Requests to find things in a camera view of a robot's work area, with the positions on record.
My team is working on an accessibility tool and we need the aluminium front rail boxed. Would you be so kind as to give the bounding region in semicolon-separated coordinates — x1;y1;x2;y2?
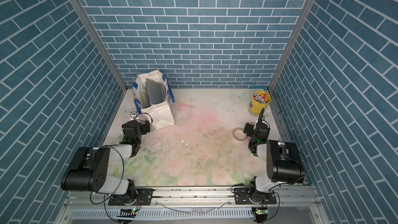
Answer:
63;186;321;211

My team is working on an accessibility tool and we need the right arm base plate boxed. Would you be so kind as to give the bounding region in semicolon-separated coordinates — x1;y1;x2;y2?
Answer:
231;185;277;205

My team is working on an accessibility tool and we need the grey mesh pouch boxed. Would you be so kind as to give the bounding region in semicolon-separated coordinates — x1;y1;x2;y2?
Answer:
146;79;164;105

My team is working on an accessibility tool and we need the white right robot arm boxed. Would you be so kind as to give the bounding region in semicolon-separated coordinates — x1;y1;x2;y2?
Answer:
244;121;306;203

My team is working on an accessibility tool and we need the roll of clear tape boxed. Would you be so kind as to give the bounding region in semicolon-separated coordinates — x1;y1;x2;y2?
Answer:
232;128;247;142

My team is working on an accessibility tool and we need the yellow cup with markers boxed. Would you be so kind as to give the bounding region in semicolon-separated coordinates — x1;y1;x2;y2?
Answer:
249;91;271;115

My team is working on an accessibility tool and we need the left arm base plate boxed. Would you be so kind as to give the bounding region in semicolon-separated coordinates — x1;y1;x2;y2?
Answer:
108;188;154;206

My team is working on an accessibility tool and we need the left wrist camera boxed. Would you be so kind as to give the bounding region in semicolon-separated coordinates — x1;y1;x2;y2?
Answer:
130;111;138;120

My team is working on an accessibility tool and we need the white canvas tote bag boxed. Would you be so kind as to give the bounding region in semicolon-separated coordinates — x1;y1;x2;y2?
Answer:
133;70;176;130

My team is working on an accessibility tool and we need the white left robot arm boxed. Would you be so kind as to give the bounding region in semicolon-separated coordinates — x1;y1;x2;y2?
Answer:
61;120;151;204

